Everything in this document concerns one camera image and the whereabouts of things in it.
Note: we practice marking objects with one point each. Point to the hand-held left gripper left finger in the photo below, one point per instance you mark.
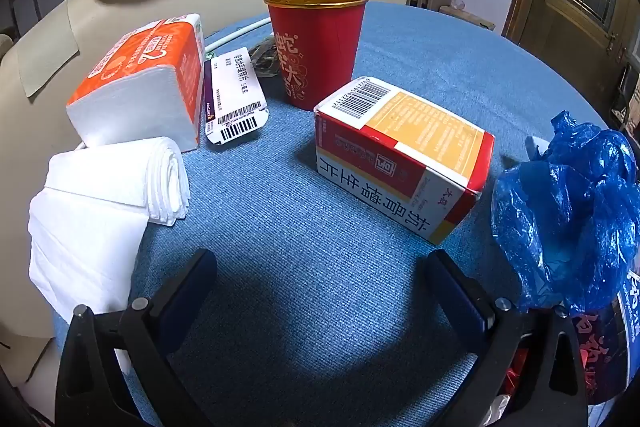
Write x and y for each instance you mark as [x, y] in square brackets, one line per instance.
[187, 302]

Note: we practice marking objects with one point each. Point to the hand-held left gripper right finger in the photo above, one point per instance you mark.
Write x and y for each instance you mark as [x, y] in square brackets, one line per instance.
[457, 297]

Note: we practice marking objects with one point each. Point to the blue plastic bag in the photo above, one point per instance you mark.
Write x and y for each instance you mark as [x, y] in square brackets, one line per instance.
[565, 217]

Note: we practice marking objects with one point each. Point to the red yellow white medicine box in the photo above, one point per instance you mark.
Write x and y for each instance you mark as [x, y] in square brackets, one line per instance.
[400, 147]

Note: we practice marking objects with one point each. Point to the red plastic bag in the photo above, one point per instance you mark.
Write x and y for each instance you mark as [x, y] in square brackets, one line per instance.
[515, 372]

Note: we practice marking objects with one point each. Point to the crumpled white tissue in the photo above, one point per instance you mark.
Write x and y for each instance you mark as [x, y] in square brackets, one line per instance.
[497, 412]

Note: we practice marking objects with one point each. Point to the blue tablecloth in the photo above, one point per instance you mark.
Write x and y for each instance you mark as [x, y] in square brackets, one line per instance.
[320, 297]

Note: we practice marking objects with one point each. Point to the folded white tissues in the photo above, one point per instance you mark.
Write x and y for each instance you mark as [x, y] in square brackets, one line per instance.
[90, 207]

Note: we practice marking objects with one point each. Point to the blue white carton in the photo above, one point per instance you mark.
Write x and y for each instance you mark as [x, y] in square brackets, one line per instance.
[607, 357]

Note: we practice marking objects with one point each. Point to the flat white purple medicine box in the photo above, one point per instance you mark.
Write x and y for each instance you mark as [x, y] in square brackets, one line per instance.
[235, 97]

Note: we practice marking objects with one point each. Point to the orange tissue pack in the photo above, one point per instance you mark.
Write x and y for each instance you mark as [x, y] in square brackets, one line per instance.
[135, 72]

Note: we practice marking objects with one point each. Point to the dark crinkled wrapper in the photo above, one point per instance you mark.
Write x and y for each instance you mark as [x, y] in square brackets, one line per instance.
[262, 57]

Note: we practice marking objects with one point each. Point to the red paper cup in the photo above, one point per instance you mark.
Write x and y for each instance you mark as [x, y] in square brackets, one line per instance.
[315, 57]

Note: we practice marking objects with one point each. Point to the brown cardboard box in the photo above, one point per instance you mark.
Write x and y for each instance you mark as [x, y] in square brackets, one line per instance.
[467, 18]

